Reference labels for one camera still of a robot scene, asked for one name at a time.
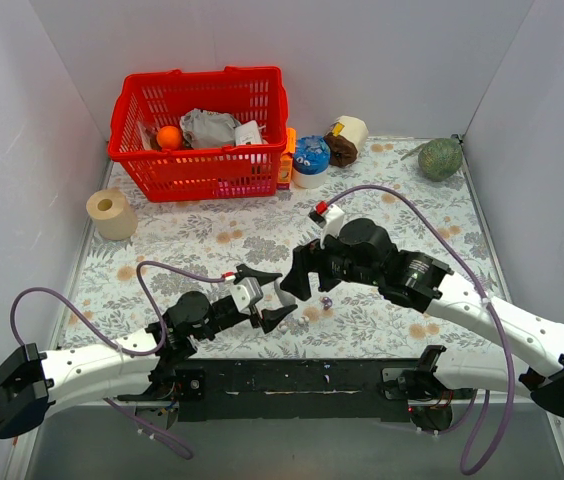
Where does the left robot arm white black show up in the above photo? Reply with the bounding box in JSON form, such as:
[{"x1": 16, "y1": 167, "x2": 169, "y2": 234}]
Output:
[{"x1": 0, "y1": 265, "x2": 297, "y2": 439}]

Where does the purple earbud right one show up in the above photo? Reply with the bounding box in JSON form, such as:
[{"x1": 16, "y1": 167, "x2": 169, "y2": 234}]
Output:
[{"x1": 320, "y1": 297, "x2": 333, "y2": 310}]

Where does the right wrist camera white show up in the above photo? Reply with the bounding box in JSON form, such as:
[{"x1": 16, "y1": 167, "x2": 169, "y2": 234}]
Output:
[{"x1": 309, "y1": 201, "x2": 345, "y2": 248}]

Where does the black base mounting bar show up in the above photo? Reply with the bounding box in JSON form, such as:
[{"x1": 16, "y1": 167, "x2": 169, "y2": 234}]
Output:
[{"x1": 126, "y1": 358, "x2": 448, "y2": 422}]

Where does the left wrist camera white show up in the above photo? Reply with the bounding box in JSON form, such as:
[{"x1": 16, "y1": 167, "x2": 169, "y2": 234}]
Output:
[{"x1": 225, "y1": 274, "x2": 263, "y2": 315}]

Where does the orange purple carton box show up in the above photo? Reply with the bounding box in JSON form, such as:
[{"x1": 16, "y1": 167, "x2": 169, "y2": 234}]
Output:
[{"x1": 277, "y1": 127, "x2": 297, "y2": 190}]

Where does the floral patterned table mat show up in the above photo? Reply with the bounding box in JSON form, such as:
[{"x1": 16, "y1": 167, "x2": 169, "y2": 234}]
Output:
[{"x1": 58, "y1": 137, "x2": 502, "y2": 358}]

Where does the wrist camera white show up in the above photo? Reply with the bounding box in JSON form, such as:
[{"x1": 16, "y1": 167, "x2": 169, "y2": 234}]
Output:
[
  {"x1": 225, "y1": 274, "x2": 263, "y2": 315},
  {"x1": 309, "y1": 201, "x2": 345, "y2": 248}
]

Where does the green melon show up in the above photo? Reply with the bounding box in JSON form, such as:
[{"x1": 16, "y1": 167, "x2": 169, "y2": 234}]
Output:
[{"x1": 418, "y1": 138, "x2": 463, "y2": 182}]

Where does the beige paper roll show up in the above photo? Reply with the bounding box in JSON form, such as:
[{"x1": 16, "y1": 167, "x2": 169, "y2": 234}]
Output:
[{"x1": 86, "y1": 188, "x2": 138, "y2": 241}]

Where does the orange fruit in basket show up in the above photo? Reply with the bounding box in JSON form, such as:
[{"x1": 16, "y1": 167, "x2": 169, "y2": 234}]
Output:
[{"x1": 156, "y1": 125, "x2": 183, "y2": 150}]

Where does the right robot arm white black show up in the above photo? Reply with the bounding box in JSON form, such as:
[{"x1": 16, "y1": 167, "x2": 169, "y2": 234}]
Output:
[{"x1": 281, "y1": 219, "x2": 564, "y2": 418}]

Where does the grey crumpled bag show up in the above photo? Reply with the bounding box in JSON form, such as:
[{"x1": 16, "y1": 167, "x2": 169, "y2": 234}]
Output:
[{"x1": 179, "y1": 108, "x2": 241, "y2": 149}]

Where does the white blue lidded tub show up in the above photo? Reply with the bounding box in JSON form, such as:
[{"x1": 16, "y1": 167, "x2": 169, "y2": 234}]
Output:
[{"x1": 292, "y1": 135, "x2": 331, "y2": 189}]

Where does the red plastic shopping basket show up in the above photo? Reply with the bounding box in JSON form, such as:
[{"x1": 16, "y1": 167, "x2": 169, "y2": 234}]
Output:
[{"x1": 108, "y1": 66, "x2": 288, "y2": 202}]

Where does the white small box in basket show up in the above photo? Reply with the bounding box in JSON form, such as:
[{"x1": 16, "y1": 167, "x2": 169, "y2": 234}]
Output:
[{"x1": 234, "y1": 120, "x2": 264, "y2": 146}]

